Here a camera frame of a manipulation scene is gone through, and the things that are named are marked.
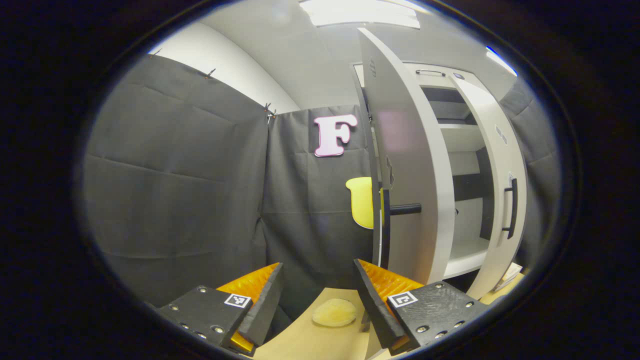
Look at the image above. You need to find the grey cabinet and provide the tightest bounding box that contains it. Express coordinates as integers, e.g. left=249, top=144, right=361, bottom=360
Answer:
left=352, top=62, right=531, bottom=296

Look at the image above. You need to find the large ceiling light panel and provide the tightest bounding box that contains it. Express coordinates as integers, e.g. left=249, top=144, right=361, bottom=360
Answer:
left=300, top=0, right=421, bottom=28

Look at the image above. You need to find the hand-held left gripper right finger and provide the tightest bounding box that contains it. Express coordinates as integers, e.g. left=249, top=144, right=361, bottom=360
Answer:
left=353, top=258, right=493, bottom=357

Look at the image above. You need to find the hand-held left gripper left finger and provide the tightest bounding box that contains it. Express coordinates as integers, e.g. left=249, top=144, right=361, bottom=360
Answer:
left=157, top=262, right=286, bottom=357

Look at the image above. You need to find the grey cabinet door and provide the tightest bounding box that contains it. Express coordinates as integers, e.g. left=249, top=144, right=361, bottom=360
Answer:
left=357, top=27, right=456, bottom=286
left=450, top=75, right=528, bottom=301

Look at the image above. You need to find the grey cabinet drawer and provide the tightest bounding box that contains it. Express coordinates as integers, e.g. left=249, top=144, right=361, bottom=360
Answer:
left=405, top=64, right=483, bottom=89

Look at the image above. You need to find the tan book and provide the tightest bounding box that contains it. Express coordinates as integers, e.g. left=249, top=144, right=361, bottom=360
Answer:
left=492, top=262, right=525, bottom=293

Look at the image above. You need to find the small ceiling light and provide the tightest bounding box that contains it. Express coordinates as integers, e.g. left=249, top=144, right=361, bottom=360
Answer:
left=485, top=46, right=518, bottom=77

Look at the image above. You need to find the black door handle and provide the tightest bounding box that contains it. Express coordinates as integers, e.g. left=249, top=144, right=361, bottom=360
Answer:
left=502, top=177, right=519, bottom=240
left=380, top=187, right=422, bottom=271

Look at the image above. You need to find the black backdrop cloth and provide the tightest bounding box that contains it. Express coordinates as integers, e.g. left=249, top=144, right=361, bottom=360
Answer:
left=80, top=52, right=563, bottom=321

